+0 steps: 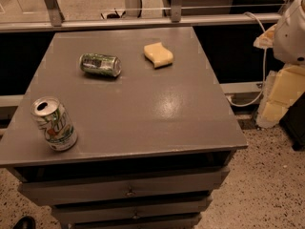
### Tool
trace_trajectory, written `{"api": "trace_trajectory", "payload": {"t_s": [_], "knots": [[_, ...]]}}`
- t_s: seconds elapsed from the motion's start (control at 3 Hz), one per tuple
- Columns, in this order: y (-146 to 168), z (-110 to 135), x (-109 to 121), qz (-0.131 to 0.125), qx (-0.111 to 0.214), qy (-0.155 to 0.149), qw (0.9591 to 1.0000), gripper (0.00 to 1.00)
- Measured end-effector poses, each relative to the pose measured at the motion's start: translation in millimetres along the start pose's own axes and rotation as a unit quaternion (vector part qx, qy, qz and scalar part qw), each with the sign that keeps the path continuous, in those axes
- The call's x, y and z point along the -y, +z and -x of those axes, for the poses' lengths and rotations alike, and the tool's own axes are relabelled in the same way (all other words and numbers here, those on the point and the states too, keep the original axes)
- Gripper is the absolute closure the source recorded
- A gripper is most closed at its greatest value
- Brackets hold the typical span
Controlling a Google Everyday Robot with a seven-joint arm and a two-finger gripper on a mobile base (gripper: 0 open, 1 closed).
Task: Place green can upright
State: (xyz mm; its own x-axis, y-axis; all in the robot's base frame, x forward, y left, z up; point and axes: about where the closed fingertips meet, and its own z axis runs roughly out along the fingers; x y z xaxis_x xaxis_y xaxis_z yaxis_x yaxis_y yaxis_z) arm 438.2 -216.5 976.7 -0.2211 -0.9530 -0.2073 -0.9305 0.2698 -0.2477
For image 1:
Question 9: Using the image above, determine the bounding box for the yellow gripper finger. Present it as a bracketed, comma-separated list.
[254, 25, 275, 50]
[255, 64, 305, 128]

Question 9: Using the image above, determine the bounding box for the green soda can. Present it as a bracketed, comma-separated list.
[79, 53, 121, 77]

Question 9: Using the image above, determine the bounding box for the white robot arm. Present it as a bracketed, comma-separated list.
[254, 0, 305, 128]

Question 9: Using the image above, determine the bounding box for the white 7up can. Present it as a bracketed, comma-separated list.
[30, 96, 77, 152]

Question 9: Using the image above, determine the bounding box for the yellow sponge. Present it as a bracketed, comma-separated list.
[144, 42, 173, 69]

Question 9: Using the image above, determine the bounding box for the top drawer with knob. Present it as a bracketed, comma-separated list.
[19, 167, 230, 205]

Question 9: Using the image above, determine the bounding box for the drawer with knob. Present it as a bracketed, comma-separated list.
[19, 167, 230, 205]
[52, 196, 213, 223]

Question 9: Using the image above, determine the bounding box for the bottom drawer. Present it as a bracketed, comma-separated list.
[72, 213, 201, 229]

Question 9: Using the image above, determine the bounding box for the grey drawer cabinet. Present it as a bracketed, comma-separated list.
[0, 27, 249, 229]

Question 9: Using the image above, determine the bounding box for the middle drawer with knob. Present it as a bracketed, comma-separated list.
[52, 196, 213, 223]

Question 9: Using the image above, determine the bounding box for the black shoe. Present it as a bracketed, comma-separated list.
[12, 217, 36, 229]

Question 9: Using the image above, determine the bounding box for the white cable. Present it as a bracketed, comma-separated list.
[226, 11, 269, 108]

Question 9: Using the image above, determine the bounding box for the metal railing frame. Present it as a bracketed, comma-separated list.
[0, 0, 305, 33]

